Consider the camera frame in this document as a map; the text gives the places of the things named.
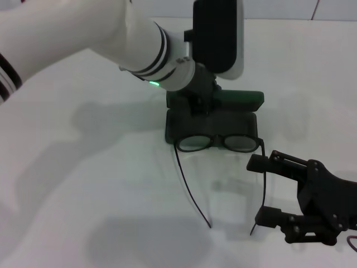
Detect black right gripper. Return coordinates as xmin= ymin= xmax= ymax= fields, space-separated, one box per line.
xmin=247 ymin=150 xmax=357 ymax=246

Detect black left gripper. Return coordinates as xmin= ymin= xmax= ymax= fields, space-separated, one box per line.
xmin=180 ymin=63 xmax=223 ymax=116

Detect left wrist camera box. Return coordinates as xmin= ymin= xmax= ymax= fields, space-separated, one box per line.
xmin=184 ymin=0 xmax=246 ymax=81

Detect black thin-framed glasses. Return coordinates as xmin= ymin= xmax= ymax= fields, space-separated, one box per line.
xmin=174 ymin=133 xmax=267 ymax=236

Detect green glasses case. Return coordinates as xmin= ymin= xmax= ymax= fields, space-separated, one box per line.
xmin=164 ymin=89 xmax=265 ymax=151

